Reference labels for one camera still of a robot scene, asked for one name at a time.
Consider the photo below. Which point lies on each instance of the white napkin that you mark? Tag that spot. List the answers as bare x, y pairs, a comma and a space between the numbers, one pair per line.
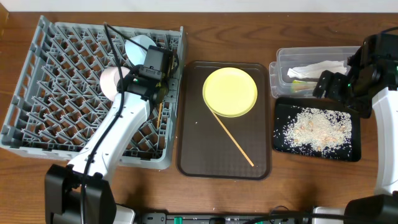
316, 69

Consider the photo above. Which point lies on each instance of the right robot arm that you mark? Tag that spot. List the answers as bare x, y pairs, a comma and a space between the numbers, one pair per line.
371, 87

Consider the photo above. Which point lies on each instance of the green plastic wrapper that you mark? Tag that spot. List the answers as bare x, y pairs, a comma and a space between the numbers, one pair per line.
298, 85

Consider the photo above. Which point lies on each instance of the wooden chopstick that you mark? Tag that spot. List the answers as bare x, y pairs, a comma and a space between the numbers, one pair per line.
159, 115
233, 139

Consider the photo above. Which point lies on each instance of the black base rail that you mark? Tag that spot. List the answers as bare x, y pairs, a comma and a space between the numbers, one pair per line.
279, 217

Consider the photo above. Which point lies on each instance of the rice and food scraps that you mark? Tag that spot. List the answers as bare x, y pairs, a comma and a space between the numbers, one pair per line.
318, 130

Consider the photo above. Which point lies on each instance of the grey plastic dish rack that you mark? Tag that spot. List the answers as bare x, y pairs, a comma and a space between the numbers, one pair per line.
58, 104

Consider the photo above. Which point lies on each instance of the clear plastic bin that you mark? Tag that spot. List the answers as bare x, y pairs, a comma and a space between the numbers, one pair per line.
299, 57

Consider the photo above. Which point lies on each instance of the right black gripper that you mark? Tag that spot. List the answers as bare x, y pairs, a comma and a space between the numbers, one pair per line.
337, 79

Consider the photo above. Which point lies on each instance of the pink bowl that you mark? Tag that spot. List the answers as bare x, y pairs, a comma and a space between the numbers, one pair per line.
108, 82

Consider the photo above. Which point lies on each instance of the yellow round plate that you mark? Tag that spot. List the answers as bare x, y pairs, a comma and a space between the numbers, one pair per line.
230, 92

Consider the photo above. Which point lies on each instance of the black waste tray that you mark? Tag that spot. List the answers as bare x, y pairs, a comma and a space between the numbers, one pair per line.
284, 106

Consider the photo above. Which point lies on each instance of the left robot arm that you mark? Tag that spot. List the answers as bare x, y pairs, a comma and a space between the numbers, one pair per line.
80, 192

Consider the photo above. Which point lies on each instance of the brown serving tray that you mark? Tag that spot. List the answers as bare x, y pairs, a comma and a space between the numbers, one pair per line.
204, 149

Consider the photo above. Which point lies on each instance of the light blue bowl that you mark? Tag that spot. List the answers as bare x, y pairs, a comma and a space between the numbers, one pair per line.
135, 53

